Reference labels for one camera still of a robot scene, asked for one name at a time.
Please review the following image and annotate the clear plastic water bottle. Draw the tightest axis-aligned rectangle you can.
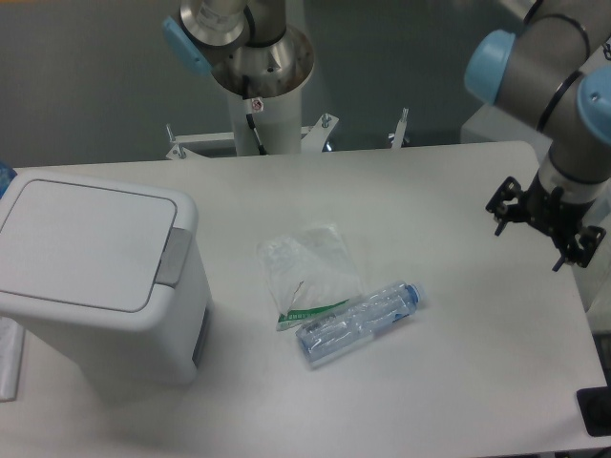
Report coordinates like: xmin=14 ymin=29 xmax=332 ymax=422
xmin=296 ymin=281 xmax=427 ymax=368

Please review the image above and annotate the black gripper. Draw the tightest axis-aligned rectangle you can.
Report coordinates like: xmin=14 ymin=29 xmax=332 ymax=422
xmin=485 ymin=175 xmax=606 ymax=272

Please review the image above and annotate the blue object at left edge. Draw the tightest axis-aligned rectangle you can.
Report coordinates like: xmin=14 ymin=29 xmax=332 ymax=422
xmin=0 ymin=162 xmax=16 ymax=198

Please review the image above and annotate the black cable on pedestal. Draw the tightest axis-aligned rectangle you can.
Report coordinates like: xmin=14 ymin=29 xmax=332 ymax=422
xmin=241 ymin=75 xmax=268 ymax=156

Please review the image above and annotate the clear plastic bag green strip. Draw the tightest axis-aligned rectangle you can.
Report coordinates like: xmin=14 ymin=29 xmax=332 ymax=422
xmin=256 ymin=223 xmax=363 ymax=331

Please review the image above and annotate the white push-button trash can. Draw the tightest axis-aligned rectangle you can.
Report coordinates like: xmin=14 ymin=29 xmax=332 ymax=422
xmin=1 ymin=170 xmax=211 ymax=385

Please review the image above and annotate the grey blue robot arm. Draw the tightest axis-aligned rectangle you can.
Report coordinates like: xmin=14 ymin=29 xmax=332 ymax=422
xmin=162 ymin=1 xmax=610 ymax=267

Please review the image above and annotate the black device at table edge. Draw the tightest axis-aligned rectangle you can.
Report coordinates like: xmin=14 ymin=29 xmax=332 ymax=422
xmin=577 ymin=386 xmax=611 ymax=437

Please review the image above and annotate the white metal base frame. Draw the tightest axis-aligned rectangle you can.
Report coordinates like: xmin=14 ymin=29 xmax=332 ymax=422
xmin=166 ymin=108 xmax=339 ymax=159

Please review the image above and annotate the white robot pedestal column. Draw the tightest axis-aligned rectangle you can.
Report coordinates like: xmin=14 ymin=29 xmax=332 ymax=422
xmin=224 ymin=85 xmax=304 ymax=156

